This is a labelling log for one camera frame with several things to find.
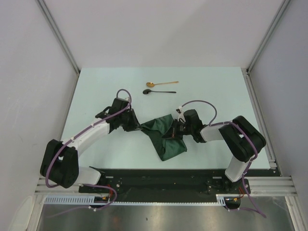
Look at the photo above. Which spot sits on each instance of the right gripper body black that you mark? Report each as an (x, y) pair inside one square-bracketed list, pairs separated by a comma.
[(182, 128)]

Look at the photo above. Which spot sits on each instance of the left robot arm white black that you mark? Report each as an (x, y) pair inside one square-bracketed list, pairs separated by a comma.
[(60, 165)]

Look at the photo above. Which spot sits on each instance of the black spoon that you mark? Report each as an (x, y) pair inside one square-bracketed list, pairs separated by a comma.
[(148, 91)]

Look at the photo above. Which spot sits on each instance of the left aluminium frame post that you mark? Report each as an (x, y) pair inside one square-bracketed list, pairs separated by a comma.
[(58, 35)]

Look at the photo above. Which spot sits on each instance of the gold spoon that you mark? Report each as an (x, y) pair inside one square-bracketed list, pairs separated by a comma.
[(151, 85)]

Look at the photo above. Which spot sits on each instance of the right aluminium frame post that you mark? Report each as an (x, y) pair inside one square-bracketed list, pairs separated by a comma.
[(269, 33)]

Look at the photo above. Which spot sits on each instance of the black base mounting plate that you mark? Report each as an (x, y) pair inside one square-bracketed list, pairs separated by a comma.
[(171, 185)]

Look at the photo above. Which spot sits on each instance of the dark green cloth napkin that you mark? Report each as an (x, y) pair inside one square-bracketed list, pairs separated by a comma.
[(155, 129)]

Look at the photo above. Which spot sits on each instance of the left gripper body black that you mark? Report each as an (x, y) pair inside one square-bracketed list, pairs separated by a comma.
[(122, 117)]

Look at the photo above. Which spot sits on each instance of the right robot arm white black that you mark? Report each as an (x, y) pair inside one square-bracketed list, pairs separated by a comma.
[(243, 140)]

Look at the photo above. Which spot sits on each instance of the left white cable duct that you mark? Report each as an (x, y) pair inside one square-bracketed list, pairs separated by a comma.
[(76, 200)]

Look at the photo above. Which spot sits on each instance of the right white cable duct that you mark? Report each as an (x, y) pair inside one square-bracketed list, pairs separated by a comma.
[(229, 199)]

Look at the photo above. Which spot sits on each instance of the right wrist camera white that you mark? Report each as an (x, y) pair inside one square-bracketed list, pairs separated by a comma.
[(180, 112)]

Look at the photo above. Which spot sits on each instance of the aluminium frame post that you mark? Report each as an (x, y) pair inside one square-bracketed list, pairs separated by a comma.
[(58, 35), (269, 33)]

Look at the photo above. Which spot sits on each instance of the white cable duct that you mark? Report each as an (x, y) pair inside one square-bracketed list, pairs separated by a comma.
[(76, 200), (229, 199)]

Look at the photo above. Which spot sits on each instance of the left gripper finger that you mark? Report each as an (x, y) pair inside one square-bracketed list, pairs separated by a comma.
[(105, 113), (133, 123)]

